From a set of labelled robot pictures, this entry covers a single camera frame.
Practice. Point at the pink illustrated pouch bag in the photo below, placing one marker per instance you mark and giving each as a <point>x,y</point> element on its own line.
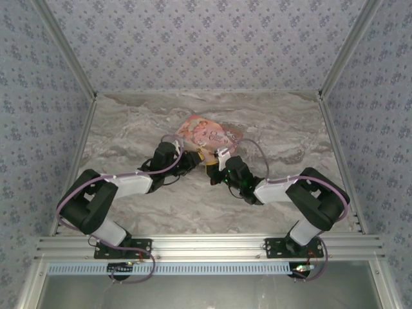
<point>206,128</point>

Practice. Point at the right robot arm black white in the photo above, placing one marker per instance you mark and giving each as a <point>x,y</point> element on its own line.
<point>315,202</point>

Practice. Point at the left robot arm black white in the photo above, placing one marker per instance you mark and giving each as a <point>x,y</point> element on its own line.
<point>87,206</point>

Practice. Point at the right small circuit board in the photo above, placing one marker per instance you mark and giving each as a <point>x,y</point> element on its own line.
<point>301,269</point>

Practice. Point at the small circuit board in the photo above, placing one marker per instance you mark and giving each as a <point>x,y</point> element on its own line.
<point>301,269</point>
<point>117,267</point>

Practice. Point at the left small circuit board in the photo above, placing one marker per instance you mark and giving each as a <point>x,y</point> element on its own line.
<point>117,267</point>

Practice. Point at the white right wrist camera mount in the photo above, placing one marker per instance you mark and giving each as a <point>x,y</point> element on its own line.
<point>222,157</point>

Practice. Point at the aluminium mounting rail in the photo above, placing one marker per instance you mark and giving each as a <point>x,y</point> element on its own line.
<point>209,248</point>

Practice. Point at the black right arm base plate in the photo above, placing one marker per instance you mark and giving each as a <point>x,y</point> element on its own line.
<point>273,249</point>

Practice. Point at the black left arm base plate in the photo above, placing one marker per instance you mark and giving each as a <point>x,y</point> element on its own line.
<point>146,244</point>

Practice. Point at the aluminium frame post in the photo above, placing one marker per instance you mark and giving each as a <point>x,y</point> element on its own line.
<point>67,48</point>
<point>349,48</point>

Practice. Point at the aluminium lower frame leg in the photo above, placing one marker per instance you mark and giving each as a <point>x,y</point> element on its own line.
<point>30,286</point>
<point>384,286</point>

